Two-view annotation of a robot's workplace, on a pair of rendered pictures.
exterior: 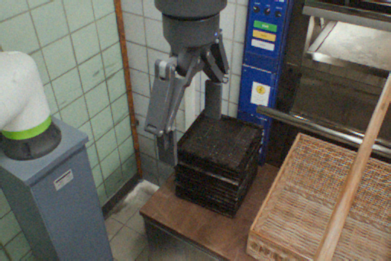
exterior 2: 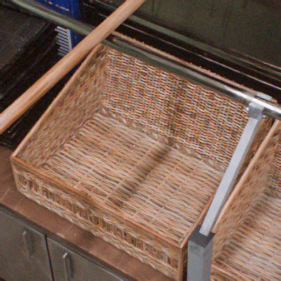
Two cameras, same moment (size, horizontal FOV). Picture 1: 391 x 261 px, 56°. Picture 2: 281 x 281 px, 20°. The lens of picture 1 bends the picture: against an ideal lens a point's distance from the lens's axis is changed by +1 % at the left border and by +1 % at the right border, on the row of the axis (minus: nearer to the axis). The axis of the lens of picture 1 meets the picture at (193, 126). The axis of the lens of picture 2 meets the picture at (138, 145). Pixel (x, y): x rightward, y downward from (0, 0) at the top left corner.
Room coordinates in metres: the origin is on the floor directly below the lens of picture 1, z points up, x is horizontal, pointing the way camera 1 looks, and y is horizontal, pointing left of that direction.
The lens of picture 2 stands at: (-0.60, -0.65, 2.30)
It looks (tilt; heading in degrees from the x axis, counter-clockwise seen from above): 47 degrees down; 4
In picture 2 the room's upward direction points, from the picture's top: 2 degrees counter-clockwise
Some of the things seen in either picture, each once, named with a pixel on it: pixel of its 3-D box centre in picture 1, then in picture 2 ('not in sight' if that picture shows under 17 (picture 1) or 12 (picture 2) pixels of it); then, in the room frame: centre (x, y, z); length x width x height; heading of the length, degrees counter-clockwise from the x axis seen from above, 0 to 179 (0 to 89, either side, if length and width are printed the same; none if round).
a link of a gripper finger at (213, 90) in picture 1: (213, 100); not in sight; (0.51, -0.03, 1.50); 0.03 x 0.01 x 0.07; 58
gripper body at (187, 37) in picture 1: (191, 41); not in sight; (0.46, 0.00, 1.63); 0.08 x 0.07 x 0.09; 148
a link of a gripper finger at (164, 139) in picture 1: (158, 137); not in sight; (0.38, 0.05, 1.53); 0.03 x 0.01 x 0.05; 148
